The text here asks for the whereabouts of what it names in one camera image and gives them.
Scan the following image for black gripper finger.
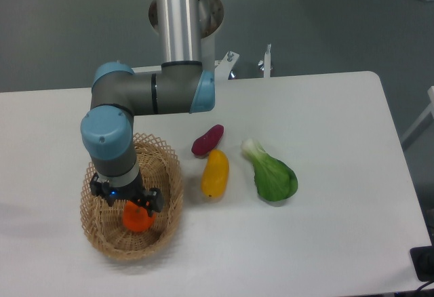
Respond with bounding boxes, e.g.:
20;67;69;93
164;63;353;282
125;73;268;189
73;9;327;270
138;188;165;217
90;172;115;207

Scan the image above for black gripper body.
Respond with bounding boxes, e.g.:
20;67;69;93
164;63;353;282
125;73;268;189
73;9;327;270
101;174;145;205

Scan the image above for orange fruit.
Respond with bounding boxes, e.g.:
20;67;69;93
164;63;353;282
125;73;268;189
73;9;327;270
122;201;156;233

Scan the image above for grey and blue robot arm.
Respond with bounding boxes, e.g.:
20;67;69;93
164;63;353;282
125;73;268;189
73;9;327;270
80;0;215;215

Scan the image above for woven wicker basket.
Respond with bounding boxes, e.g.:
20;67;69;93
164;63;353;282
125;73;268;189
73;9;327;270
80;133;184;261

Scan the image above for yellow mango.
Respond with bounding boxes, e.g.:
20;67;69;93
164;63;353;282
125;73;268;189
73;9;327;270
201;149;230;199

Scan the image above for purple sweet potato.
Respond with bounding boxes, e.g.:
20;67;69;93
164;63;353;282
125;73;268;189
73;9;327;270
191;124;224;157

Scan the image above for green bok choy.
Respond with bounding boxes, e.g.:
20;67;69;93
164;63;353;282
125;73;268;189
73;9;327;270
241;138;298;203

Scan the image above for black device at table edge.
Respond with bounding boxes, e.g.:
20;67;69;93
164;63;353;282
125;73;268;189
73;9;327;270
410;246;433;282

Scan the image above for white furniture leg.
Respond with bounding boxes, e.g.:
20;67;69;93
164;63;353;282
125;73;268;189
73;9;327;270
400;86;433;151

